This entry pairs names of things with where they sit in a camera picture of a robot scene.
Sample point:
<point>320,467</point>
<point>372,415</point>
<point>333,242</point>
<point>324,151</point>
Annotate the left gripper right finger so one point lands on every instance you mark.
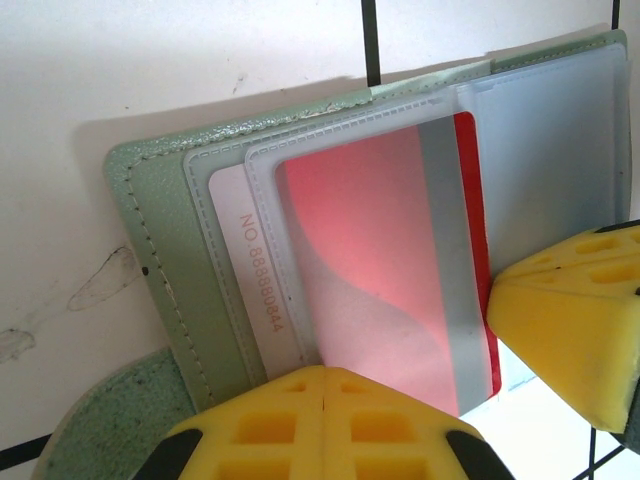
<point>380,430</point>

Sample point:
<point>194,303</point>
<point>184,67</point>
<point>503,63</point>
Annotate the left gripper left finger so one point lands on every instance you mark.
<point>270,430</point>

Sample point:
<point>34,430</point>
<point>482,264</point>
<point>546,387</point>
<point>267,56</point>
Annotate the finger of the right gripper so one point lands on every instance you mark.
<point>590,260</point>
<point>575,345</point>

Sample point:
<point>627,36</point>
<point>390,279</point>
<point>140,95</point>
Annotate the red card grey stripe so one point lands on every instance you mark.
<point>370,240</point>

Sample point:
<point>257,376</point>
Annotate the green card holder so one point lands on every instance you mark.
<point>165,240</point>

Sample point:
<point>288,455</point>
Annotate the pink cherry blossom VIP card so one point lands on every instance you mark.
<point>235,240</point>

